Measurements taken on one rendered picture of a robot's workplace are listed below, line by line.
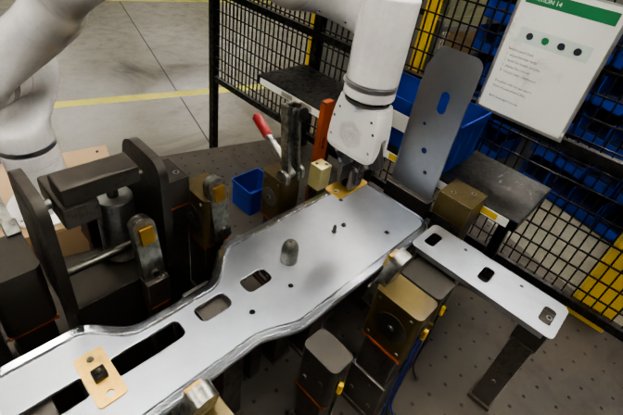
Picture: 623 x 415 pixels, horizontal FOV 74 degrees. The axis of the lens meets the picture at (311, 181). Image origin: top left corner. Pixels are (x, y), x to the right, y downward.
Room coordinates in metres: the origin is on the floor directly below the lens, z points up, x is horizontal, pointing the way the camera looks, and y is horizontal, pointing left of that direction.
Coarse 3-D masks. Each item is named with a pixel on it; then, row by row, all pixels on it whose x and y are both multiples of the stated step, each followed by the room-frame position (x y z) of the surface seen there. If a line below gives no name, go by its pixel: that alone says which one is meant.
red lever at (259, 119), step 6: (258, 114) 0.79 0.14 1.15; (258, 120) 0.78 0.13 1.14; (264, 120) 0.78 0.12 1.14; (258, 126) 0.77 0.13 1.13; (264, 126) 0.77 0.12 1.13; (264, 132) 0.76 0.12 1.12; (270, 132) 0.77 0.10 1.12; (264, 138) 0.77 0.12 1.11; (270, 138) 0.76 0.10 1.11; (270, 144) 0.75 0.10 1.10; (276, 144) 0.75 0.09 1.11; (276, 150) 0.74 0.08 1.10; (276, 156) 0.74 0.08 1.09; (294, 174) 0.71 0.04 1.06
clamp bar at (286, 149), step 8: (288, 104) 0.73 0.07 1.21; (296, 104) 0.74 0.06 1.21; (288, 112) 0.71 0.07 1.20; (296, 112) 0.72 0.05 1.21; (304, 112) 0.71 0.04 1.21; (288, 120) 0.71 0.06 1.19; (296, 120) 0.74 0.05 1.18; (304, 120) 0.71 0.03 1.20; (288, 128) 0.71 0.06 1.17; (296, 128) 0.73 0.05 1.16; (288, 136) 0.71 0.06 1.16; (296, 136) 0.73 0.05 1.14; (288, 144) 0.71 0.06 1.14; (296, 144) 0.73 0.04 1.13; (288, 152) 0.71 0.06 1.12; (296, 152) 0.73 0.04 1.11; (288, 160) 0.70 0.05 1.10; (296, 160) 0.73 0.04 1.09; (288, 168) 0.70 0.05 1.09; (296, 168) 0.72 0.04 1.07; (296, 176) 0.72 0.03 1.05; (288, 184) 0.70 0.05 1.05
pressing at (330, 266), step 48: (336, 192) 0.76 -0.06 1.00; (240, 240) 0.56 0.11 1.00; (336, 240) 0.61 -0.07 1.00; (384, 240) 0.63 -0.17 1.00; (240, 288) 0.45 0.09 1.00; (288, 288) 0.47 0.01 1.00; (336, 288) 0.48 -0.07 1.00; (96, 336) 0.32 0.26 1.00; (144, 336) 0.33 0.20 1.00; (192, 336) 0.35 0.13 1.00; (240, 336) 0.36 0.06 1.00; (0, 384) 0.24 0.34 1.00; (48, 384) 0.25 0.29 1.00; (144, 384) 0.27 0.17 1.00
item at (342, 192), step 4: (344, 180) 0.63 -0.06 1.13; (364, 180) 0.66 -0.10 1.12; (332, 184) 0.62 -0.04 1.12; (336, 184) 0.63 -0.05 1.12; (340, 184) 0.63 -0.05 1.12; (344, 184) 0.62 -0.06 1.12; (360, 184) 0.64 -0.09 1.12; (364, 184) 0.64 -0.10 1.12; (328, 188) 0.61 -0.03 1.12; (332, 188) 0.61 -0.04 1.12; (336, 188) 0.61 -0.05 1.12; (340, 188) 0.62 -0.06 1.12; (344, 188) 0.62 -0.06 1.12; (352, 188) 0.62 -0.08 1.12; (356, 188) 0.62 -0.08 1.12; (332, 192) 0.60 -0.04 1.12; (340, 192) 0.60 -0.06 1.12; (344, 192) 0.61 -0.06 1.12; (348, 192) 0.61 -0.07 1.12; (352, 192) 0.61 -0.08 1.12; (336, 196) 0.59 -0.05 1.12; (340, 196) 0.59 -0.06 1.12; (344, 196) 0.60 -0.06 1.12
